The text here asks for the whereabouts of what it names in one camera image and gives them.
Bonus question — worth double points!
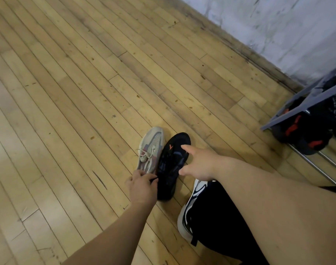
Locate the grey metal shoe rack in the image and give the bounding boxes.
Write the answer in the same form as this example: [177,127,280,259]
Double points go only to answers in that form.
[260,62,336,187]

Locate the black shoe with red tab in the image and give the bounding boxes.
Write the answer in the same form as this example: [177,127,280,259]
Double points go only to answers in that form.
[294,127,334,156]
[271,96,309,144]

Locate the person's right forearm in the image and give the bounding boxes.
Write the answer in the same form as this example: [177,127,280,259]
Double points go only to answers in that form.
[212,156,336,265]

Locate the worn white black sneaker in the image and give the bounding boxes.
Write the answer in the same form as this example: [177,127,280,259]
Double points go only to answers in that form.
[177,179,210,244]

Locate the person's black shorts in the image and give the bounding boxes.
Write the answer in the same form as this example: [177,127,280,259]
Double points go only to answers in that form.
[189,180,336,265]

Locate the black orange sneaker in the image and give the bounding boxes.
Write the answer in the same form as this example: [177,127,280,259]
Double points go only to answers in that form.
[156,132,191,202]

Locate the beige grey lettered sneaker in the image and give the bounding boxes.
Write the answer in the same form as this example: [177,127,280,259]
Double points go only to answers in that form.
[137,127,165,175]

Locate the person's right hand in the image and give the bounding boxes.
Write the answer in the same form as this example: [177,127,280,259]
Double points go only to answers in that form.
[179,145,221,182]

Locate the person's left hand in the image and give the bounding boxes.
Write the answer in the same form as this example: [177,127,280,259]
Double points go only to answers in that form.
[126,169,159,207]

